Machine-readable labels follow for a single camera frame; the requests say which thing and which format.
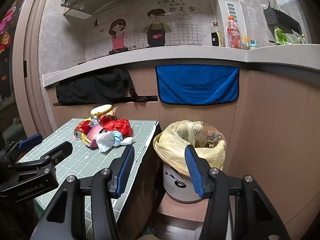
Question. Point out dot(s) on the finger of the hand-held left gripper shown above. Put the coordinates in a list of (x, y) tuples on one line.
[(60, 152), (31, 140)]

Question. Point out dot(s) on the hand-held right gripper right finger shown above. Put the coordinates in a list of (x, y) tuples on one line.
[(193, 172)]

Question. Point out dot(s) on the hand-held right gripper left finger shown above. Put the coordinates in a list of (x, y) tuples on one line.
[(125, 170)]

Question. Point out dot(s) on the white panda print bin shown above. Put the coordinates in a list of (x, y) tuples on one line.
[(175, 182)]

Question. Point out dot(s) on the yellow wafer packet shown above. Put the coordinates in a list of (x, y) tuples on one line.
[(86, 139)]

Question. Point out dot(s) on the red soda can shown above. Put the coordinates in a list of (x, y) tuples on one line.
[(81, 130)]

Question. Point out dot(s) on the light blue face mask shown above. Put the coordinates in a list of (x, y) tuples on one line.
[(118, 137)]

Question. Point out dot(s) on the white tissue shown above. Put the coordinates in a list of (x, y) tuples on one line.
[(103, 141)]

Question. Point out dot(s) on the yellowish plastic bin liner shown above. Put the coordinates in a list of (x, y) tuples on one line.
[(170, 142)]

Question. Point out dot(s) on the pink white packet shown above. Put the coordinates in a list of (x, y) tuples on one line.
[(96, 131)]

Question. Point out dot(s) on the red plastic bag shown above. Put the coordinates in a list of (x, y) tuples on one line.
[(118, 126)]

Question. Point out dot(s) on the instant noodle cup yellow lid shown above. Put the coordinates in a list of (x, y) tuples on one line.
[(101, 109)]

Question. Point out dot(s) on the green checked tablecloth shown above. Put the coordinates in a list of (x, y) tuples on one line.
[(82, 160)]

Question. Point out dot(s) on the brown box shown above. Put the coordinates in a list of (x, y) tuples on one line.
[(175, 211)]

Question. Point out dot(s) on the black cloth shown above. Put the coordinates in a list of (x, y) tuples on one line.
[(95, 87)]

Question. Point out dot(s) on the blue towel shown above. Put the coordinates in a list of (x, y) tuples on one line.
[(197, 85)]

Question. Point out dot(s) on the colourful door hanging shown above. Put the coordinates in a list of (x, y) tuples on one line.
[(5, 30)]

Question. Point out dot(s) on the dark soy sauce bottle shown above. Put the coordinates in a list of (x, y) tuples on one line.
[(216, 37)]

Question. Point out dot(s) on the small yellow lid jar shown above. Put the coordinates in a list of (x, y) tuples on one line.
[(245, 44)]

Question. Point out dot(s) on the orange capped red label bottle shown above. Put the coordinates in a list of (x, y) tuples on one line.
[(233, 33)]

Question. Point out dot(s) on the green plastic bag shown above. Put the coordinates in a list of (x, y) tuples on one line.
[(281, 36)]

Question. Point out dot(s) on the white vented appliance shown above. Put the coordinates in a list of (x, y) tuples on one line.
[(231, 12)]

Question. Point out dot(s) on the black utensil holder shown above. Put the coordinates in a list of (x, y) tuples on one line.
[(280, 17)]

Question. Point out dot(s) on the beige door frame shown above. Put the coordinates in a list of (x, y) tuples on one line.
[(27, 55)]

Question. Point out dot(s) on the cartoon wall sticker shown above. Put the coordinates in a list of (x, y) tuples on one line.
[(155, 27)]

